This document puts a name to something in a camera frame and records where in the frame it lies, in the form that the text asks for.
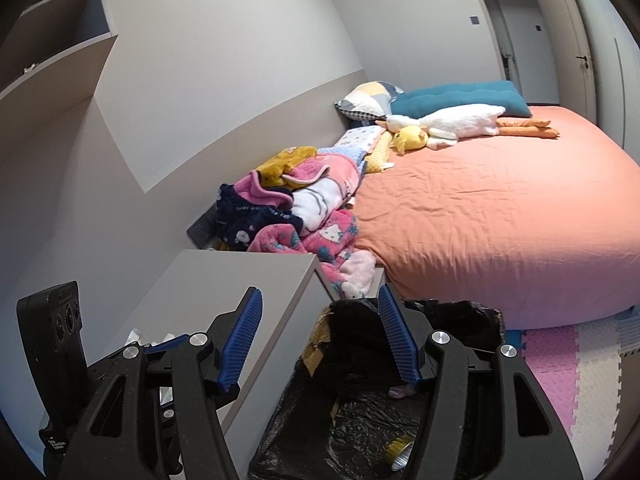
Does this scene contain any purple plastic bag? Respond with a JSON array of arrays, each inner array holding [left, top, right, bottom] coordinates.
[[388, 385, 416, 400]]

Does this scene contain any black trash bag bin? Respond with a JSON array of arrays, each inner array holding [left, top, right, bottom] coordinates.
[[247, 299, 504, 479]]

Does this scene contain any grey bedside table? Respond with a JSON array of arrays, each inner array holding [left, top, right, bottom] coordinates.
[[98, 248, 386, 480]]

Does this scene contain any gold foil wrapper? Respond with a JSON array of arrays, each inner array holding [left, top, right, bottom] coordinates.
[[383, 434, 414, 472]]

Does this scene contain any navy pink fleece blanket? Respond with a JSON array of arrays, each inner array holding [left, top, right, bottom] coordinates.
[[214, 170, 304, 252]]

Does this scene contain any pink white foam floor mat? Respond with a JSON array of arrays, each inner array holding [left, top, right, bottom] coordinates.
[[506, 307, 639, 479]]

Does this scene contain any yellow mustard garment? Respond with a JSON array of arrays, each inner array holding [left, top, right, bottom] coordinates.
[[256, 146, 317, 188]]

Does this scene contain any pink white fleece blanket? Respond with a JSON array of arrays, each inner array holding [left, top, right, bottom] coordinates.
[[248, 150, 376, 299]]

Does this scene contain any bed with orange sheet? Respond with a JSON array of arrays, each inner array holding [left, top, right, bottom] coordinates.
[[355, 106, 639, 330]]

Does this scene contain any light blue dotted pillow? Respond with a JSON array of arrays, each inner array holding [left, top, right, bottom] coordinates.
[[317, 125, 385, 174]]

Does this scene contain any yellow duck plush toy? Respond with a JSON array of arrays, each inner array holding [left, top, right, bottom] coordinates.
[[392, 125, 428, 155]]

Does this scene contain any white goose plush toy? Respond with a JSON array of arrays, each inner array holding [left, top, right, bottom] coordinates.
[[376, 104, 560, 151]]

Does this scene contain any patterned white pillow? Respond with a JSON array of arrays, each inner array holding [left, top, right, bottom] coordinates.
[[334, 81, 404, 122]]

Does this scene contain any teal cushion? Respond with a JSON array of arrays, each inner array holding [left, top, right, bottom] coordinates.
[[390, 80, 532, 118]]

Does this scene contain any black wall socket panel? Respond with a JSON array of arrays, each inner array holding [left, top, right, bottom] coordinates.
[[186, 205, 220, 250]]

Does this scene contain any white door with handle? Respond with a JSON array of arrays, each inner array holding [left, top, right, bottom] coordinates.
[[464, 0, 632, 146]]

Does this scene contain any grey wall shelf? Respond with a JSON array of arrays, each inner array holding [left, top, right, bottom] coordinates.
[[1, 0, 117, 159]]

